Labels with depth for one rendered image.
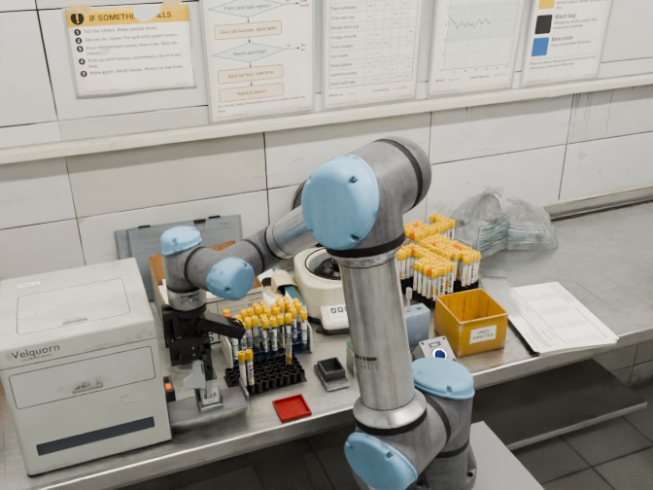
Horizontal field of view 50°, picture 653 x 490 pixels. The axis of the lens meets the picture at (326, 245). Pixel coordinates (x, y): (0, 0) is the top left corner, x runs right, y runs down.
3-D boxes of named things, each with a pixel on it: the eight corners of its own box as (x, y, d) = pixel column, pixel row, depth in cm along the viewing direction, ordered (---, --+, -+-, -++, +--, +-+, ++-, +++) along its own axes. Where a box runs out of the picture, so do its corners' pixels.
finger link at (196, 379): (185, 402, 142) (178, 360, 139) (213, 395, 144) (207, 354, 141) (188, 408, 139) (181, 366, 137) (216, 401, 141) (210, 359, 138)
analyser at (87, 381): (26, 479, 133) (-9, 349, 120) (27, 395, 157) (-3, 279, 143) (186, 437, 143) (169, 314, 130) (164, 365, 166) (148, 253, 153)
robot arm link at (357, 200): (455, 459, 115) (419, 138, 97) (406, 515, 105) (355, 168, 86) (395, 438, 123) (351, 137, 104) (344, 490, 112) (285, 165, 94)
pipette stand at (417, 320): (395, 358, 167) (396, 323, 163) (382, 343, 173) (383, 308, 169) (431, 348, 171) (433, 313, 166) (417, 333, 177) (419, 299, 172)
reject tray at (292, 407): (282, 422, 147) (281, 419, 147) (272, 403, 153) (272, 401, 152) (312, 414, 149) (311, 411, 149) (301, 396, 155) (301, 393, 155)
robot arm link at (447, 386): (483, 424, 125) (489, 363, 119) (445, 468, 115) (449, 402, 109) (426, 399, 132) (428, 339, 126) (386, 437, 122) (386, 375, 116)
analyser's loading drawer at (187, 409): (153, 435, 141) (150, 414, 139) (149, 414, 147) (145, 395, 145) (250, 409, 148) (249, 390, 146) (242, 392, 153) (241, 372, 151)
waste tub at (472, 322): (457, 359, 167) (460, 323, 162) (432, 330, 178) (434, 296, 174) (505, 348, 170) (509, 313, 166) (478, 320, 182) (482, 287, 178)
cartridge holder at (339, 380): (326, 392, 156) (326, 378, 155) (314, 369, 164) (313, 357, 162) (349, 386, 158) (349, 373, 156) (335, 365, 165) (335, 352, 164)
